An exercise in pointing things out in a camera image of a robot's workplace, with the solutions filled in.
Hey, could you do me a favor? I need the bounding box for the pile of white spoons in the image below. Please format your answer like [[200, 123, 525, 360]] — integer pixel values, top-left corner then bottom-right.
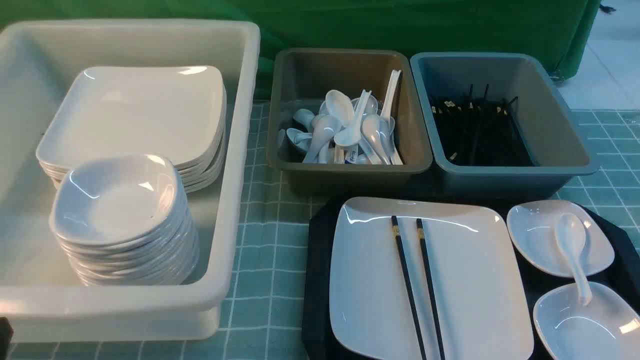
[[276, 69, 404, 166]]

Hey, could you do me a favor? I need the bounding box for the pile of black chopsticks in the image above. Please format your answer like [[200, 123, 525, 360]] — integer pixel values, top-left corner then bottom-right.
[[427, 84, 535, 167]]

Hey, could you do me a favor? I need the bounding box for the large white square plate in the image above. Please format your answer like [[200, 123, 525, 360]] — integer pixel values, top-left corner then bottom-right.
[[329, 197, 534, 360]]

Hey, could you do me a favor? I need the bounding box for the black serving tray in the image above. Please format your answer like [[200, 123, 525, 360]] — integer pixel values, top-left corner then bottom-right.
[[301, 194, 639, 360]]

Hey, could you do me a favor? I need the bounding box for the small white bowl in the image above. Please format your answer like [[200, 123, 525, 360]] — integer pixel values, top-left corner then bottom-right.
[[532, 281, 640, 360], [506, 199, 615, 278]]

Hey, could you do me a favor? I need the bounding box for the green backdrop cloth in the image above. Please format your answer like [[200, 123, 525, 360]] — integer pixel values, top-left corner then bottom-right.
[[0, 0, 601, 100]]

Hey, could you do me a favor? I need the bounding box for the blue-grey plastic bin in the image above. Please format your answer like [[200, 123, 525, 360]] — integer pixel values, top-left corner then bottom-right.
[[410, 52, 599, 199]]

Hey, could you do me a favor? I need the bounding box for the brown plastic bin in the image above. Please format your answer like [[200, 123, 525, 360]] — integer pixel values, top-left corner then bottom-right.
[[265, 48, 434, 197]]

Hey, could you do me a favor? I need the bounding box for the green checked tablecloth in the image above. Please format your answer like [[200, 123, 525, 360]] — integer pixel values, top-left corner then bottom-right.
[[7, 102, 639, 360]]

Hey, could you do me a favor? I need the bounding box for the white ceramic soup spoon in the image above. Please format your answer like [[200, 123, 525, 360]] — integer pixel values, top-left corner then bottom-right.
[[554, 212, 593, 306]]

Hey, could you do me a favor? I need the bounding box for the large white plastic tub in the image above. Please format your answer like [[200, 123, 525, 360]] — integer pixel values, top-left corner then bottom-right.
[[1, 19, 260, 344]]

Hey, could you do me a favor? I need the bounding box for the stack of white square plates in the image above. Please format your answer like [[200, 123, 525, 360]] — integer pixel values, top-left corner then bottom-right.
[[35, 65, 227, 193]]

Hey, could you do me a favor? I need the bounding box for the stack of white bowls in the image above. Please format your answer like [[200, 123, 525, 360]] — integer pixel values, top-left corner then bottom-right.
[[48, 153, 201, 287]]

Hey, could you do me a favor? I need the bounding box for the black chopstick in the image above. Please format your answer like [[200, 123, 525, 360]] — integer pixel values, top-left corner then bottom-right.
[[416, 218, 446, 360], [391, 215, 427, 360]]

